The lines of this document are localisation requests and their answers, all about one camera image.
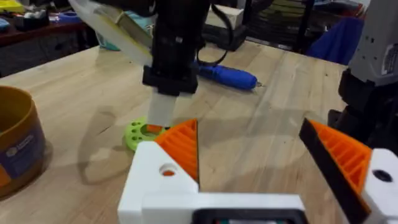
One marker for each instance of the green disc with holes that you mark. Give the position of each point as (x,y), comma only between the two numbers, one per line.
(135,137)

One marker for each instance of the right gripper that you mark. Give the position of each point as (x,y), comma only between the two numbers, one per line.
(175,46)

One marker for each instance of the blue electric screwdriver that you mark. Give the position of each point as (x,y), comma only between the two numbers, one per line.
(230,77)

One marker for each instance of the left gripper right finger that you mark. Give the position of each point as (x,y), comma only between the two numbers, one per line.
(348,161)

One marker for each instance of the blue cloth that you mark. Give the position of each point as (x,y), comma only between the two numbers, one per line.
(335,43)

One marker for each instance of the black box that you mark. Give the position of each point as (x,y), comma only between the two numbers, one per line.
(224,37)

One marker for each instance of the blue tape roll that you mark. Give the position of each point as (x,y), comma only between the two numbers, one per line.
(69,17)

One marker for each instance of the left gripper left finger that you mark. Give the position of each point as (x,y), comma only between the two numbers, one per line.
(149,180)

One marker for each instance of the white box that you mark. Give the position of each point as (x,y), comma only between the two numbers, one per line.
(225,17)

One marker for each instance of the teal box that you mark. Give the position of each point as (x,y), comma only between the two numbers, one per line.
(107,42)

